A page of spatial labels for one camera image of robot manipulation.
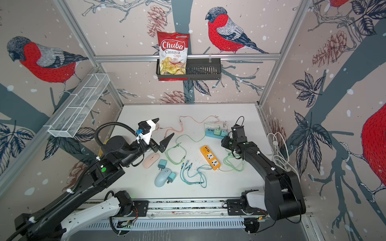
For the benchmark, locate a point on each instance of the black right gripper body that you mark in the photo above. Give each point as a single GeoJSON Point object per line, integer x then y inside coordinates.
{"type": "Point", "coordinates": [228, 143]}

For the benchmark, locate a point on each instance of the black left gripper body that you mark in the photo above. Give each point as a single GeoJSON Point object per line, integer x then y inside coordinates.
{"type": "Point", "coordinates": [154, 145]}

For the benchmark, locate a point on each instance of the teal charger plug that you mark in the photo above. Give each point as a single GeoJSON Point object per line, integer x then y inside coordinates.
{"type": "Point", "coordinates": [162, 164]}
{"type": "Point", "coordinates": [172, 176]}

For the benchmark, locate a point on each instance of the orange power strip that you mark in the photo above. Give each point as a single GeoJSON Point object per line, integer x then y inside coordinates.
{"type": "Point", "coordinates": [210, 157]}

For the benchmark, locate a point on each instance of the light blue computer mouse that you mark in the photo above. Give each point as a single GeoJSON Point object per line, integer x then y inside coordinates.
{"type": "Point", "coordinates": [162, 177]}

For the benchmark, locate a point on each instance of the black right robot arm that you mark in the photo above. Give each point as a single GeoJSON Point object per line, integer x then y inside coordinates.
{"type": "Point", "coordinates": [282, 195]}

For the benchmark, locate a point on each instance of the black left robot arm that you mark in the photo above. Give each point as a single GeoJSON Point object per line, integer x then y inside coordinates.
{"type": "Point", "coordinates": [59, 220]}

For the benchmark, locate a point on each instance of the flat pink computer mouse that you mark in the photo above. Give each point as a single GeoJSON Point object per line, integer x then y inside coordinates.
{"type": "Point", "coordinates": [150, 160]}

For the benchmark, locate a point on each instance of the teal power strip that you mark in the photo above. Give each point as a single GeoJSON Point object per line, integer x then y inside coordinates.
{"type": "Point", "coordinates": [216, 133]}

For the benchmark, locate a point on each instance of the red Chuba cassava chips bag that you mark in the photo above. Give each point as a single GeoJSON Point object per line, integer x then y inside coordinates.
{"type": "Point", "coordinates": [173, 52]}

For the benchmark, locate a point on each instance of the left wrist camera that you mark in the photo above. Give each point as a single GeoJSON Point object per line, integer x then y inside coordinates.
{"type": "Point", "coordinates": [144, 132]}

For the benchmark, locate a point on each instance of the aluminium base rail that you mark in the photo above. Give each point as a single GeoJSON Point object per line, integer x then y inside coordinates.
{"type": "Point", "coordinates": [167, 214]}

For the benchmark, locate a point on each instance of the black wire wall basket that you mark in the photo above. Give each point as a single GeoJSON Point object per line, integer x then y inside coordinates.
{"type": "Point", "coordinates": [196, 69]}

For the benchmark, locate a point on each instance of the white wire mesh shelf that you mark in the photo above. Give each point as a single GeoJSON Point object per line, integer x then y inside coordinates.
{"type": "Point", "coordinates": [81, 103]}

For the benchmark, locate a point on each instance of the aluminium frame corner post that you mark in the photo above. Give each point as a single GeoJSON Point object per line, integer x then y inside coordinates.
{"type": "Point", "coordinates": [86, 46]}

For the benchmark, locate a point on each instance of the right rear frame post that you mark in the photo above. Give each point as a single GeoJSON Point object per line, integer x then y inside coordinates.
{"type": "Point", "coordinates": [301, 12]}

